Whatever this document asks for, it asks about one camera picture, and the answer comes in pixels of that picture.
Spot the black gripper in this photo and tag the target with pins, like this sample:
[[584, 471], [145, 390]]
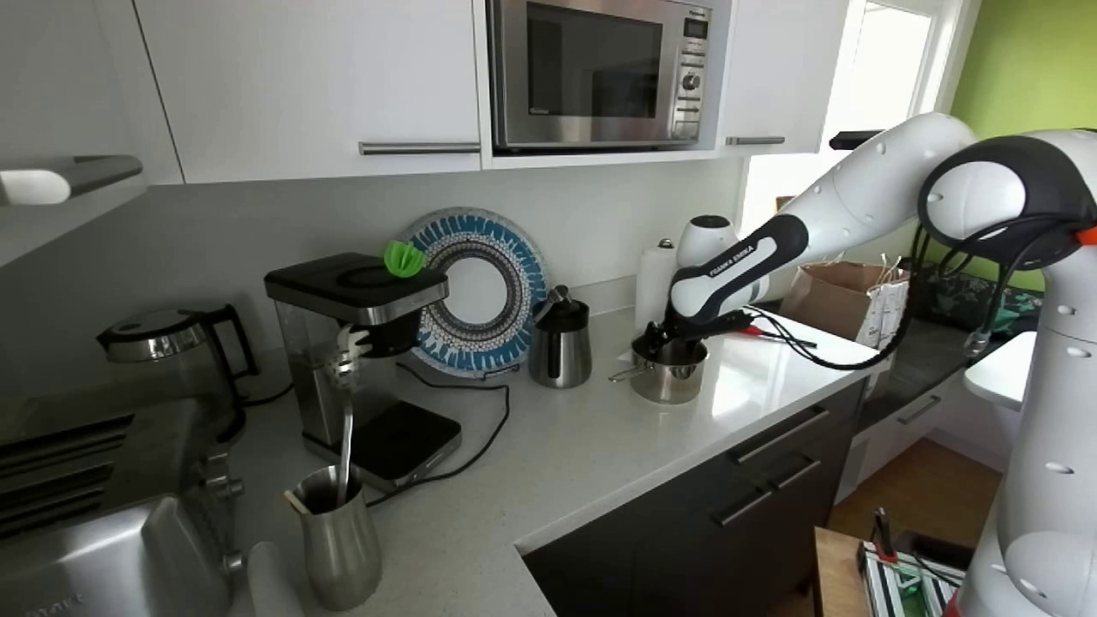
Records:
[[670, 347]]

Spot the small steel pot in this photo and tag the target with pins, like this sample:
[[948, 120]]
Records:
[[662, 381]]

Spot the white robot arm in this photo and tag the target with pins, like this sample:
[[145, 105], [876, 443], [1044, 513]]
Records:
[[1028, 205]]

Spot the white paper towel roll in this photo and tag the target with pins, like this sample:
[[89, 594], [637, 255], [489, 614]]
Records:
[[653, 281]]

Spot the bunch of spoons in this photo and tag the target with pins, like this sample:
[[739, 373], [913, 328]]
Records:
[[350, 347]]

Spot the steel coffee carafe black lid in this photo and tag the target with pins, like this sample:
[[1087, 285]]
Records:
[[559, 350]]

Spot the cardboard box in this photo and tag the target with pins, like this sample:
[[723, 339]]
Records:
[[852, 299]]

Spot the blue white decorative plate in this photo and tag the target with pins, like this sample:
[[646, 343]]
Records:
[[494, 285]]

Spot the dark lower cabinet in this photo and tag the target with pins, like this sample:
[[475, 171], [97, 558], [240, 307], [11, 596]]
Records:
[[729, 536]]

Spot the green object on coffee maker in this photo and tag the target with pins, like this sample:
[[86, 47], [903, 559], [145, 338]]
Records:
[[401, 258]]

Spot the steel microwave oven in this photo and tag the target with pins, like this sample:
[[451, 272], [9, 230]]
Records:
[[598, 73]]

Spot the wooden stand with tools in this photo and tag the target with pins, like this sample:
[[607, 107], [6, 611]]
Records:
[[885, 575]]

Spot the black steel coffee maker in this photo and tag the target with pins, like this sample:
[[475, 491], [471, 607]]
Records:
[[343, 322]]

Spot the steel cup utensil holder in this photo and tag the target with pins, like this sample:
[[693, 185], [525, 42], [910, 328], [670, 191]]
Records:
[[337, 539]]

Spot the white upper cabinet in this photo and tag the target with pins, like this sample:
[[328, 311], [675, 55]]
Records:
[[260, 89]]

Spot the silver toaster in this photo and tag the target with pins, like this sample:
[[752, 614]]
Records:
[[119, 516]]

